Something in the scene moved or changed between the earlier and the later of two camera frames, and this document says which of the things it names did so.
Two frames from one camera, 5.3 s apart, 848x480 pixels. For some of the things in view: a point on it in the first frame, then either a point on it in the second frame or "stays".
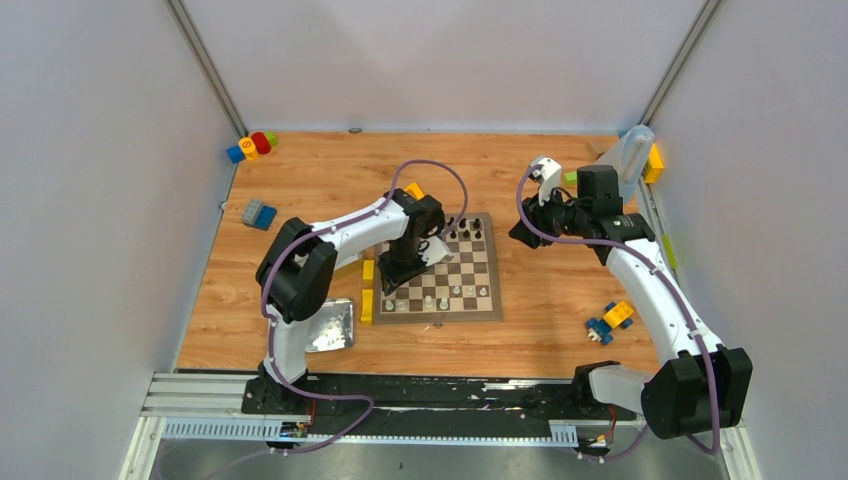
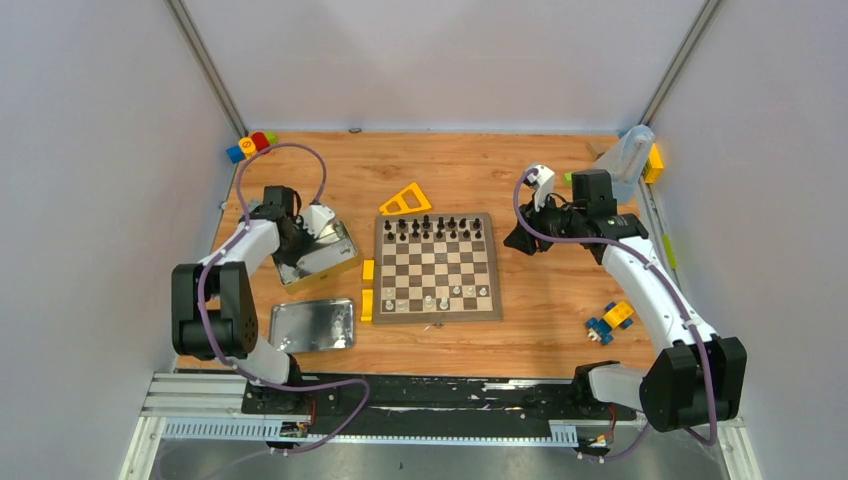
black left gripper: (400, 270) to (296, 245)
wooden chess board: (465, 289) stays
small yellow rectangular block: (368, 269) stays
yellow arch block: (367, 306) stays
